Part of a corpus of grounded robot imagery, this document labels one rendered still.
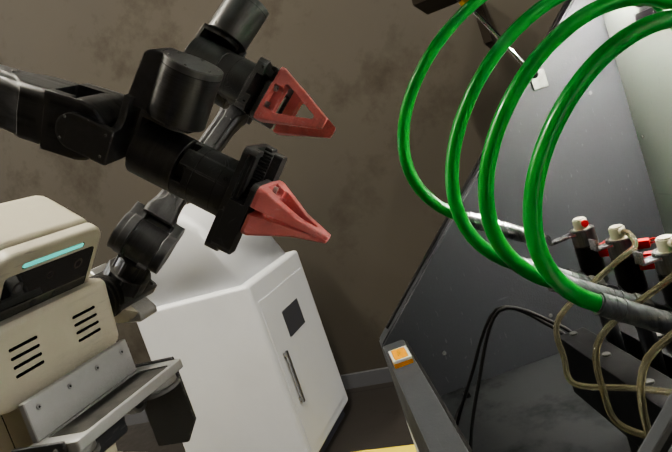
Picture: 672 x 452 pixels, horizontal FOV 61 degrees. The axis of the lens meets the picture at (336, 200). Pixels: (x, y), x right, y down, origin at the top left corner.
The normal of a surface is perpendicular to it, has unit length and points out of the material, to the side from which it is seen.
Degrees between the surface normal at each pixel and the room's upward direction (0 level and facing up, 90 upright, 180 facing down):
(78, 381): 90
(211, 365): 90
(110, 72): 90
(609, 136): 90
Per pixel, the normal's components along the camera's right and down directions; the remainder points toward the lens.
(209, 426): -0.32, 0.19
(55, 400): 0.89, -0.27
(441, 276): 0.07, 0.07
